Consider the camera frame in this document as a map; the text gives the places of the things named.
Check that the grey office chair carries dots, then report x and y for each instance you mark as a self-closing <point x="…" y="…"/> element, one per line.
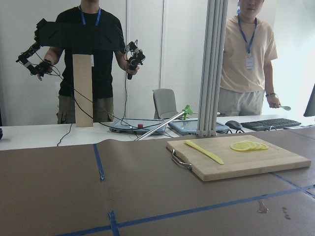
<point x="165" y="103"/>

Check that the blue teach pendant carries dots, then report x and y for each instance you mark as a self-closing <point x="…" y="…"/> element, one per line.
<point x="134" y="126"/>
<point x="189" y="126"/>

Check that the metal rod green tip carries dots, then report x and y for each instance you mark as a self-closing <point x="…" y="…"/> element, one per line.
<point x="186" y="111"/>

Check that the yellow plastic knife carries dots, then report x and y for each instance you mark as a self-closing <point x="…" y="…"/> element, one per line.
<point x="207" y="153"/>

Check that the black computer mouse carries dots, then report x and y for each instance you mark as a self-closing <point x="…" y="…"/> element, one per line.
<point x="234" y="125"/>

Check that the bamboo cutting board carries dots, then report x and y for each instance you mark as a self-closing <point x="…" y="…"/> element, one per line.
<point x="236" y="163"/>

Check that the lemon slice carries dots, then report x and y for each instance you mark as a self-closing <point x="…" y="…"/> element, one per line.
<point x="252" y="145"/>
<point x="263" y="146"/>
<point x="240" y="146"/>
<point x="257" y="146"/>

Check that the black keyboard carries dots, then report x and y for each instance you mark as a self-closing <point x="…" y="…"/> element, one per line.
<point x="262" y="125"/>

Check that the standing person in black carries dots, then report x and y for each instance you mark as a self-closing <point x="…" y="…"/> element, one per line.
<point x="98" y="38"/>

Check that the person in beige shirt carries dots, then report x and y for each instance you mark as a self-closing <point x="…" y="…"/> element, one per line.
<point x="247" y="72"/>

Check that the black monitor edge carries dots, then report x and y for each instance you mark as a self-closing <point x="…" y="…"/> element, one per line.
<point x="310" y="108"/>

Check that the wooden post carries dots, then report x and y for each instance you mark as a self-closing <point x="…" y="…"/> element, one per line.
<point x="83" y="93"/>

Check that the aluminium frame post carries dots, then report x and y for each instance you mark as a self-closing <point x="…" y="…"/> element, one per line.
<point x="211" y="68"/>

